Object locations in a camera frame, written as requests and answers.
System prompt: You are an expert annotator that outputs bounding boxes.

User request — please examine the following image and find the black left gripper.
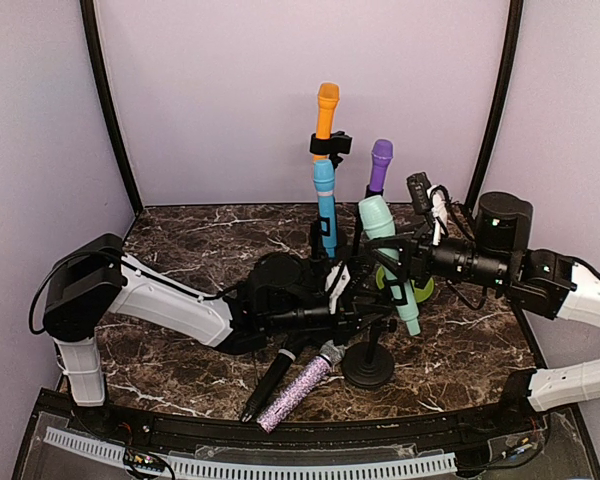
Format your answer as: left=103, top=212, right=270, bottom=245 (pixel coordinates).
left=265, top=292, right=394, bottom=349

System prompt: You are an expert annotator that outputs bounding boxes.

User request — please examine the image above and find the black round-base stand purple mic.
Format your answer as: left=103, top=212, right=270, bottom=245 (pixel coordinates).
left=352, top=185, right=384, bottom=256

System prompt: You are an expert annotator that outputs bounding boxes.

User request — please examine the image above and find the mint green microphone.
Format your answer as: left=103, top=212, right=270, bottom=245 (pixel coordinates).
left=357, top=195, right=422, bottom=336

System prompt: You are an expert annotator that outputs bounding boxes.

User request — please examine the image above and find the black round-base stand mint mic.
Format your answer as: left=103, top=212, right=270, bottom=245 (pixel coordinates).
left=341, top=320, right=395, bottom=390

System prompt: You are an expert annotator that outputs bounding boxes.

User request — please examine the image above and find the black handheld microphone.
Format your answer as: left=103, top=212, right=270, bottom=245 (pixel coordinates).
left=239, top=347, right=297, bottom=423

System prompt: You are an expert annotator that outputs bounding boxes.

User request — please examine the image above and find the blue microphone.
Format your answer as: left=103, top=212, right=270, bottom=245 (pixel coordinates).
left=313, top=159, right=337, bottom=258

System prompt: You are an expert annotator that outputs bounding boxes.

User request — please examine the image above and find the glitter purple silver-head microphone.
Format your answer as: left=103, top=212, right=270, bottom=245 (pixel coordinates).
left=256, top=340, right=346, bottom=434

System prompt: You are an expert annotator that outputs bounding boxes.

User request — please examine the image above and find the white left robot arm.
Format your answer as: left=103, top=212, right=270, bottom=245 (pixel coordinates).
left=36, top=234, right=392, bottom=436

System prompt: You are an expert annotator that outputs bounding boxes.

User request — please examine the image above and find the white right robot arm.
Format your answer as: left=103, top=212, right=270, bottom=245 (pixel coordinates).
left=358, top=192, right=600, bottom=434

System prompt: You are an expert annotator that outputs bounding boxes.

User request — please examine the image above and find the black round-base stand blue mic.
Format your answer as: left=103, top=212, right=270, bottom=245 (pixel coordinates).
left=309, top=215, right=338, bottom=266

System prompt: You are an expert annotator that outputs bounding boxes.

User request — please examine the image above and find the black round-base stand orange mic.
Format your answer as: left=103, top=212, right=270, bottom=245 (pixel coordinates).
left=309, top=131, right=352, bottom=169

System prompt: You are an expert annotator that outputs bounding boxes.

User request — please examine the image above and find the orange microphone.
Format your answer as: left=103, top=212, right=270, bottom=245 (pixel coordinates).
left=314, top=82, right=340, bottom=161

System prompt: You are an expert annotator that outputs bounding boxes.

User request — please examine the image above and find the lime green plate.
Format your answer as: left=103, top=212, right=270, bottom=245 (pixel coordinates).
left=375, top=267, right=435, bottom=304

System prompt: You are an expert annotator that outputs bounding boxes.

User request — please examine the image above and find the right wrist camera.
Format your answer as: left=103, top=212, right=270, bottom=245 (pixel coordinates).
left=406, top=172, right=449, bottom=246

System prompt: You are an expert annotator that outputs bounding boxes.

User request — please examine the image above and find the right black corner post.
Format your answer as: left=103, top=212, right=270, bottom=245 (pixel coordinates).
left=464, top=0, right=524, bottom=215

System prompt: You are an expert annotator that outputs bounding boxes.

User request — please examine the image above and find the black corner post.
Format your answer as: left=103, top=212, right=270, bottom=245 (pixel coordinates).
left=79, top=0, right=144, bottom=217
left=464, top=0, right=524, bottom=215

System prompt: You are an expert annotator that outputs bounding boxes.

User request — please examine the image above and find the black front table rail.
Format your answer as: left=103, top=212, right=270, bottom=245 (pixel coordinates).
left=71, top=404, right=548, bottom=451

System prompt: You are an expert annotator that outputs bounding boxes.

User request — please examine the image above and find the white slotted cable duct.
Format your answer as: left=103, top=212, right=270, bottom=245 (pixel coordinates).
left=43, top=427, right=458, bottom=479

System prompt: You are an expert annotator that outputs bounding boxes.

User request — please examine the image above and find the left black corner post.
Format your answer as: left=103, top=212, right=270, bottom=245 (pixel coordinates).
left=79, top=0, right=144, bottom=217

